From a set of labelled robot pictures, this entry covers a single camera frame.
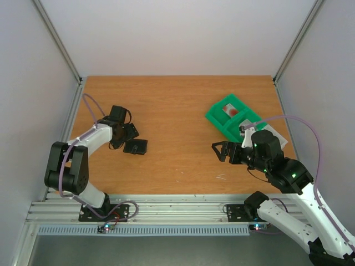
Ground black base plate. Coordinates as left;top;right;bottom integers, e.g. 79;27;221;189
222;204;260;222
78;204;130;222

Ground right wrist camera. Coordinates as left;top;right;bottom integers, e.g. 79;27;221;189
239;126;255;148

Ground aluminium front rail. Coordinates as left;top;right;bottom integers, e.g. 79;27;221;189
25;193;308;224

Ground white card in tray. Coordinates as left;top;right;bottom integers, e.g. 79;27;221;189
240;119;263;131

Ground right aluminium frame post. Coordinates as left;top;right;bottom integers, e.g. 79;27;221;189
272;0;326;85

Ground white plastic bin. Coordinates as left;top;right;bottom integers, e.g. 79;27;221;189
263;124;288;150

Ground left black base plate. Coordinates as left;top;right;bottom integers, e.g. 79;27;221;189
78;204;130;222

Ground aluminium frame post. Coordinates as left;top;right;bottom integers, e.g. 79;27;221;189
272;0;326;85
32;0;84;85

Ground black leather card holder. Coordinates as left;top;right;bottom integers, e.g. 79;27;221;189
123;139;148;155

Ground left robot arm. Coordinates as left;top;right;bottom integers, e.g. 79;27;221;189
44;105;139;221

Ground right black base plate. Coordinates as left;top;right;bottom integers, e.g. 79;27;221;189
222;204;260;222

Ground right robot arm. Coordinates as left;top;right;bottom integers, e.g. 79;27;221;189
211;130;354;265

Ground grey slotted cable duct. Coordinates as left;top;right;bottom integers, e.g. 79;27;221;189
38;224;250;237

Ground green plastic compartment tray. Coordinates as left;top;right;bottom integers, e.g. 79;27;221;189
205;94;261;142

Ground white card with red dot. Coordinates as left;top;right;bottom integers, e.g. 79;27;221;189
222;103;239;117

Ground left aluminium frame post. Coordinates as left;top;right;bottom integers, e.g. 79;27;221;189
32;0;84;85

